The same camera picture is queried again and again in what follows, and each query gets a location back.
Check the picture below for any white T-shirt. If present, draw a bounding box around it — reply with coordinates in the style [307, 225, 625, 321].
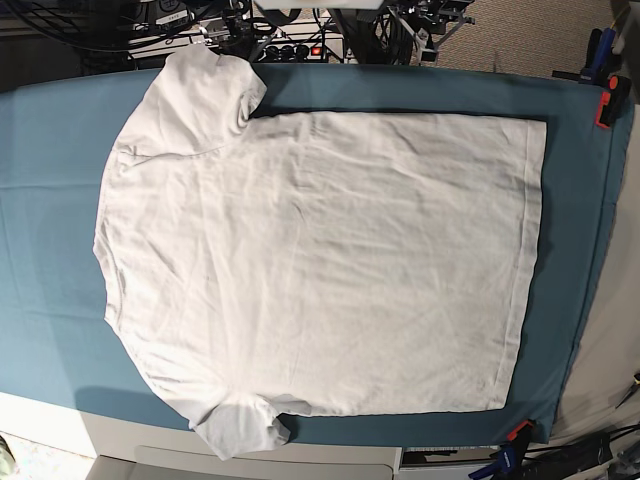
[93, 46, 547, 459]

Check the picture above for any black power strip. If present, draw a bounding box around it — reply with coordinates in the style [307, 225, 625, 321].
[250, 43, 328, 63]

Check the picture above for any orange black clamp bottom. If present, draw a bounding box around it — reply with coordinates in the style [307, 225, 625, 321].
[507, 419, 536, 442]

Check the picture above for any orange black clamp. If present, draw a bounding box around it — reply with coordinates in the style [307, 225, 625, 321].
[507, 419, 536, 442]
[595, 75, 631, 129]

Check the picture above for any teal table cloth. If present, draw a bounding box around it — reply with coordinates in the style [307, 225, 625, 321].
[1, 64, 634, 447]

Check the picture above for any white cabinet under table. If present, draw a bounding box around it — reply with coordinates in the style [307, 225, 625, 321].
[82, 414, 404, 480]

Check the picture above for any blue black clamp bottom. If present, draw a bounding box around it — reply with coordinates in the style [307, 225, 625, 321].
[468, 445, 525, 480]

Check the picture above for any blue black clamp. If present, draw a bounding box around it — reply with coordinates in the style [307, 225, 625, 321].
[551, 28, 616, 87]
[468, 445, 525, 480]

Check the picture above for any orange black clamp top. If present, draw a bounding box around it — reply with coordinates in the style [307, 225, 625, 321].
[595, 75, 631, 129]

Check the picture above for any blue black clamp top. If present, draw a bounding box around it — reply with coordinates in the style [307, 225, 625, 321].
[551, 28, 616, 87]

